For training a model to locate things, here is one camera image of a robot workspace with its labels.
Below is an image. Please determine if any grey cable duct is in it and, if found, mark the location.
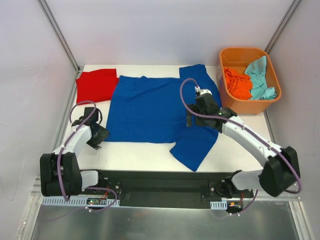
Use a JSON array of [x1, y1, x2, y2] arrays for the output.
[[210, 200, 228, 210], [42, 196, 120, 208]]

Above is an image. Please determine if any orange plastic bin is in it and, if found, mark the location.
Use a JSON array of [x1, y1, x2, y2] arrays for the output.
[[216, 47, 282, 115]]

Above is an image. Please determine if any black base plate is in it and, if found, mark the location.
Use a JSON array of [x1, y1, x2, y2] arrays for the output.
[[79, 169, 256, 208]]

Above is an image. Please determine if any orange t shirt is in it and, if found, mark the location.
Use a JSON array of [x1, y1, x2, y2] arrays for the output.
[[223, 67, 253, 100]]

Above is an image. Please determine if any aluminium rail front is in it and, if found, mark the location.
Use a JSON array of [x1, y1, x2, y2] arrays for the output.
[[30, 175, 301, 201]]

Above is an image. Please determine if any right grey cable duct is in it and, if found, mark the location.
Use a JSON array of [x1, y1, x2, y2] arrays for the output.
[[210, 200, 228, 210]]

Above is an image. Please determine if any blue t shirt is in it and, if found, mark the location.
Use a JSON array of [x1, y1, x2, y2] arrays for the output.
[[105, 64, 222, 172]]

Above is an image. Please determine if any folded red t shirt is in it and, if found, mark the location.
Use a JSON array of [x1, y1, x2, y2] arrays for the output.
[[76, 68, 119, 104]]

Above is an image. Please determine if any left aluminium frame post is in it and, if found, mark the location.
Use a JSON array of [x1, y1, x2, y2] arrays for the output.
[[37, 0, 85, 73]]

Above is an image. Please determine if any left grey cable duct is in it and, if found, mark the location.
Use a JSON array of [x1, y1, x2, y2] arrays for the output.
[[42, 196, 120, 208]]

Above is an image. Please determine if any right aluminium frame post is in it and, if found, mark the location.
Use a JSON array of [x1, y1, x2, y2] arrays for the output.
[[264, 0, 303, 54]]

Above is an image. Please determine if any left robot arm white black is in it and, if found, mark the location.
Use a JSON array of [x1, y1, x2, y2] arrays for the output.
[[39, 107, 109, 199]]

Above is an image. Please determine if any aluminium frame post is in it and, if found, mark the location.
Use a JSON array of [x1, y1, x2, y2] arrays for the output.
[[37, 0, 85, 73], [264, 0, 303, 54]]

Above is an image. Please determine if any teal t shirt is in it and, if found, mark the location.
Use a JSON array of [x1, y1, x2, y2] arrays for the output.
[[244, 55, 277, 100]]

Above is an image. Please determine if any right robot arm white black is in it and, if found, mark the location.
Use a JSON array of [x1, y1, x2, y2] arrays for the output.
[[185, 86, 302, 198]]

